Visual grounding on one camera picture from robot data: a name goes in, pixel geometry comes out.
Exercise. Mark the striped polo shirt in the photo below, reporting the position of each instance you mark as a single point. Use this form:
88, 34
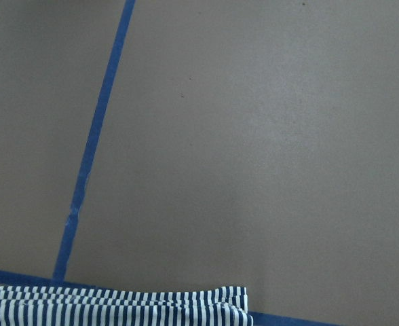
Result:
74, 306

